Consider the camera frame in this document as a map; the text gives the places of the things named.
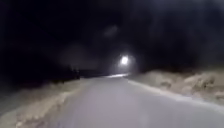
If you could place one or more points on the dark mass of trees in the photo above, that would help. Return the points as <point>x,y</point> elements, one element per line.
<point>173,36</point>

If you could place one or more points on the grey asphalt path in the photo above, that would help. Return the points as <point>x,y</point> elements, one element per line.
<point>120,106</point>

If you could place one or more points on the dry grass bank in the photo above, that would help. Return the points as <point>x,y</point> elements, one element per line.
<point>186,83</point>

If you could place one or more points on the dry grass verge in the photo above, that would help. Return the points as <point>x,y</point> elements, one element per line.
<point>40,103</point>

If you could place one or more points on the street lamp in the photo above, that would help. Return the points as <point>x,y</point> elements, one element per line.
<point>124,60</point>

